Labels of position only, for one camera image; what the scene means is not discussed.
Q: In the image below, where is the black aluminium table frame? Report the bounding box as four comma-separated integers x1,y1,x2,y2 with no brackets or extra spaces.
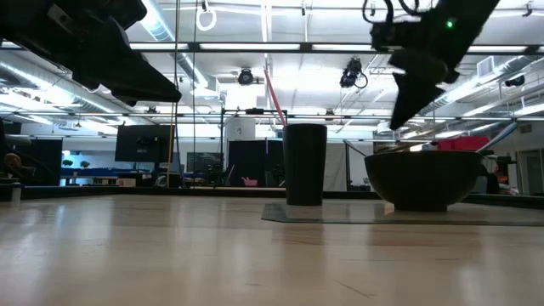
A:
0,40,544,210

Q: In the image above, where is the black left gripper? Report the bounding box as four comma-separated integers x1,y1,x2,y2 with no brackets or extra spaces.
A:
0,0,184,108

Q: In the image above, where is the white hanging ring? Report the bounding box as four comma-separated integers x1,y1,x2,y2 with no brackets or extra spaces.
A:
195,7,218,32

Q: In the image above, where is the black ceiling camera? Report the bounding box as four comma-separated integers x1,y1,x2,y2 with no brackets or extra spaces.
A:
338,56,370,91

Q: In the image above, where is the silver ventilation duct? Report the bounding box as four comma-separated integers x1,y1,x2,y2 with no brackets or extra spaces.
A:
139,0,223,98

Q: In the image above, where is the person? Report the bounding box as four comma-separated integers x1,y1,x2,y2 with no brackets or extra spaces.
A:
2,151,27,182

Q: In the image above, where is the grey flat mat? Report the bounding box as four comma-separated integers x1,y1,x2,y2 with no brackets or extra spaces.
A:
259,201,544,228

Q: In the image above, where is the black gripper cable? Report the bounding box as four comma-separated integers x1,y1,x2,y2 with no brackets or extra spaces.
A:
361,0,427,26

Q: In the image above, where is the black round spotlight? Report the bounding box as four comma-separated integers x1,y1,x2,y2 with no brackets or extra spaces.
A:
236,66,256,88

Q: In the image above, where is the copper-coloured metal utensil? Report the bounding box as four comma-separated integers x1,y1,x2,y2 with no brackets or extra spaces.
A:
263,68,289,128

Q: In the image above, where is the black bowl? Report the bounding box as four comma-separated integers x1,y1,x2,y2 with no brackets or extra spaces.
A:
363,149,486,213

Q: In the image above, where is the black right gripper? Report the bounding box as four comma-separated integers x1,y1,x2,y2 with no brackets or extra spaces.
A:
370,0,502,132

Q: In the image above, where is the black partition screen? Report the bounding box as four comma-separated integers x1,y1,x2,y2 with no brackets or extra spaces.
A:
226,139,286,189

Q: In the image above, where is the black monitor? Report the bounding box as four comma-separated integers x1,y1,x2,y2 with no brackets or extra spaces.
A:
114,123,176,164

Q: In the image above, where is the black cup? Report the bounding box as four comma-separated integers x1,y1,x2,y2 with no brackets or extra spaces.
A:
281,122,329,207

